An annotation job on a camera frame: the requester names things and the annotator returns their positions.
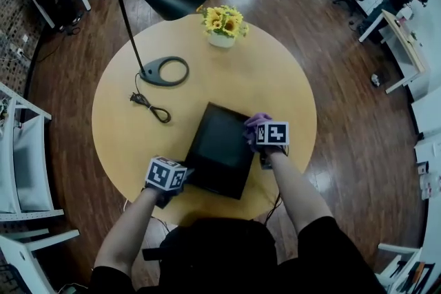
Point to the white metal shelf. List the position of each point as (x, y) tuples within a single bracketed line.
[(31, 165), (17, 258)]

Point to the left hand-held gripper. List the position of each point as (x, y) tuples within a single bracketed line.
[(162, 173)]

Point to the small camera device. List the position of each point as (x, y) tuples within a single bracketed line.
[(423, 168)]

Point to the sunflowers in white pot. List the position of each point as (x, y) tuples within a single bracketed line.
[(220, 41)]

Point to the person's right forearm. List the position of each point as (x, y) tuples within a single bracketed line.
[(296, 196)]

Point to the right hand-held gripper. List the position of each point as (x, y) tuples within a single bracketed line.
[(275, 134)]

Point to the pink printed packet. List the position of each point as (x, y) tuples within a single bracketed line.
[(430, 186)]

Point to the wooden desk with white legs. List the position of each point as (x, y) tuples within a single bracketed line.
[(406, 44)]

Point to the white bookshelf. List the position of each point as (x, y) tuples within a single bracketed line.
[(399, 248)]

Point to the white counter cabinet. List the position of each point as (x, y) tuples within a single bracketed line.
[(429, 113)]

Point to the purple cloth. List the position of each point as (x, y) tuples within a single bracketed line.
[(256, 118)]

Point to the small white floor object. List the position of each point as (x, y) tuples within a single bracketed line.
[(375, 80)]

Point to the person's left forearm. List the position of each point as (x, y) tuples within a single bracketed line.
[(127, 234)]

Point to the person's black shirt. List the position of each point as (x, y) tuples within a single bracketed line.
[(327, 258)]

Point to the black tablet screen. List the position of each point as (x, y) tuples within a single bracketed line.
[(217, 148)]

